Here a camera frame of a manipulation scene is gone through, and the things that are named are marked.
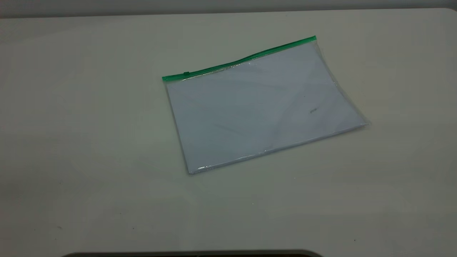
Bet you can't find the clear plastic zip bag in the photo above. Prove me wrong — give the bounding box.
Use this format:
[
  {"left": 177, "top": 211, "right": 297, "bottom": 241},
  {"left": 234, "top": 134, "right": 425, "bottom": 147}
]
[{"left": 162, "top": 35, "right": 371, "bottom": 175}]

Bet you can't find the dark rounded base edge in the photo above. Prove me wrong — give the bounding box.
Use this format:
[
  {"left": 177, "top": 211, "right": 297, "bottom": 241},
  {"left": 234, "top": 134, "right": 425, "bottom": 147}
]
[{"left": 61, "top": 250, "right": 324, "bottom": 257}]

